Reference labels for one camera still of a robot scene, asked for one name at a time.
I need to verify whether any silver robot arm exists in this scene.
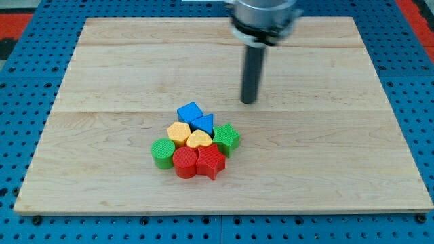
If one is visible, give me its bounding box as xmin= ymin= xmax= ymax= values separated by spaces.
xmin=222 ymin=0 xmax=302 ymax=48

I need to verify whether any red circle block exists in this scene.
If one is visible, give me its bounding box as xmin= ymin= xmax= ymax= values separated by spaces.
xmin=172 ymin=146 xmax=198 ymax=179

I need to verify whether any green circle block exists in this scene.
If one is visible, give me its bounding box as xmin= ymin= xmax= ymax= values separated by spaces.
xmin=151 ymin=138 xmax=176 ymax=169

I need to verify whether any blue triangle block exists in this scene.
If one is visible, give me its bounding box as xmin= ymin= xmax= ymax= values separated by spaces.
xmin=191 ymin=114 xmax=214 ymax=136

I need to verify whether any green star block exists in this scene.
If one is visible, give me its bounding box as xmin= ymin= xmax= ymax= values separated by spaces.
xmin=212 ymin=123 xmax=240 ymax=158

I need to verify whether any yellow heart block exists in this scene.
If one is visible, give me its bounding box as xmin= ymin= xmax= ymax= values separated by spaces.
xmin=186 ymin=129 xmax=212 ymax=148

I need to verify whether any blue cube block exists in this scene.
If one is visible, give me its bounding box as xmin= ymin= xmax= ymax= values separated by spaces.
xmin=176 ymin=102 xmax=203 ymax=123

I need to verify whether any yellow hexagon block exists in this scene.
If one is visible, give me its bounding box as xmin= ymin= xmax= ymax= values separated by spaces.
xmin=167 ymin=122 xmax=191 ymax=148

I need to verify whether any red star block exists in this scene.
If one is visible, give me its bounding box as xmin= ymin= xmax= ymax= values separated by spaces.
xmin=196 ymin=144 xmax=226 ymax=180

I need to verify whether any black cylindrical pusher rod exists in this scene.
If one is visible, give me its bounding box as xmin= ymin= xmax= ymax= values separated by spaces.
xmin=240 ymin=45 xmax=266 ymax=104

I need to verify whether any light wooden board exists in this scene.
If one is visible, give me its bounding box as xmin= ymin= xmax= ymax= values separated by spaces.
xmin=14 ymin=17 xmax=433 ymax=216

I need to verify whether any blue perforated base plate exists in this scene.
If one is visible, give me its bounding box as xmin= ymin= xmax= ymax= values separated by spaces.
xmin=1 ymin=0 xmax=433 ymax=243

